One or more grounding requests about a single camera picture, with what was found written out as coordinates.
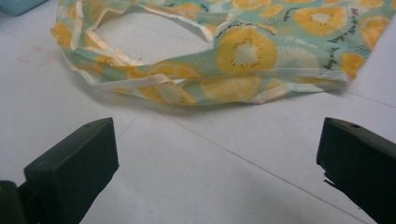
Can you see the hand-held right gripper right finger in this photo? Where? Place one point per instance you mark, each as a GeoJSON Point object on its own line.
{"type": "Point", "coordinates": [361, 168]}

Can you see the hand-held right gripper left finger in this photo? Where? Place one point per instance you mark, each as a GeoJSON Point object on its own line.
{"type": "Point", "coordinates": [74, 168]}

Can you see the light blue plastic basket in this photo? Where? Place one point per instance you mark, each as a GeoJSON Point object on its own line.
{"type": "Point", "coordinates": [18, 6]}

